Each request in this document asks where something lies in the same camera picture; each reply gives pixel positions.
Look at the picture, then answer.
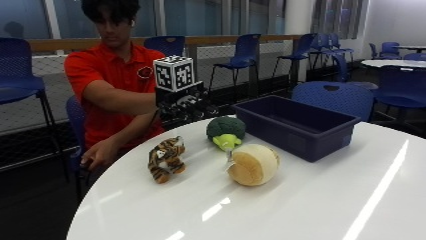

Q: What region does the blue chair with handle hole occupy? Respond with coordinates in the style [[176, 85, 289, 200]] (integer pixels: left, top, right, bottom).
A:
[[290, 80, 375, 123]]

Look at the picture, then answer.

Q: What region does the blue chair with black legs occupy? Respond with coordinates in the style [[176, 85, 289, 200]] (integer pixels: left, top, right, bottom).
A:
[[207, 32, 263, 103], [309, 32, 357, 83], [369, 41, 402, 61], [402, 52, 426, 62], [65, 95, 93, 203], [142, 35, 188, 58], [270, 32, 319, 88], [371, 64, 426, 134], [0, 36, 72, 184]]

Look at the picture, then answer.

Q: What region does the green broccoli soft toy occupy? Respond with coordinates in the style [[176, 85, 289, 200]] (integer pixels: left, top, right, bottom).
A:
[[205, 115, 247, 152]]

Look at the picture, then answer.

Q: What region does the tiger soft toy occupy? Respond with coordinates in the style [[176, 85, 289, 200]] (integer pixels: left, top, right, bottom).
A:
[[146, 135, 188, 185]]

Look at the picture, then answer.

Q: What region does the white round pillar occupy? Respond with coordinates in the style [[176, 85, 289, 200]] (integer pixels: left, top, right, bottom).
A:
[[282, 0, 317, 83]]

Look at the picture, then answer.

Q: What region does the the person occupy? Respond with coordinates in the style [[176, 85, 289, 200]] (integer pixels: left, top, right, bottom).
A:
[[62, 0, 168, 152]]

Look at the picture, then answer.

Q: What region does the round white table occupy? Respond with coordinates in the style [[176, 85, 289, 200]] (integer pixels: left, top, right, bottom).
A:
[[391, 44, 426, 54], [359, 58, 426, 70]]

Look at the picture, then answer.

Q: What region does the dark blue plastic bin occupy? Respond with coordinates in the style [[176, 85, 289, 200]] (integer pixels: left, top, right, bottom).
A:
[[231, 94, 363, 164]]

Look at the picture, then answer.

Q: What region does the white cube with black markers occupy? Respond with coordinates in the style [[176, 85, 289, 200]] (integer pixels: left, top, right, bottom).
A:
[[152, 54, 197, 93]]

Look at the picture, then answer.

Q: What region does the round beige bread soft toy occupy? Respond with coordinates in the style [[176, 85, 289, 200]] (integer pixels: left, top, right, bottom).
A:
[[226, 143, 281, 187]]

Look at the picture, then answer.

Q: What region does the grey striped window blind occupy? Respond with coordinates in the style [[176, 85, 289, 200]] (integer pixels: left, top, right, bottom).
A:
[[309, 0, 370, 40]]

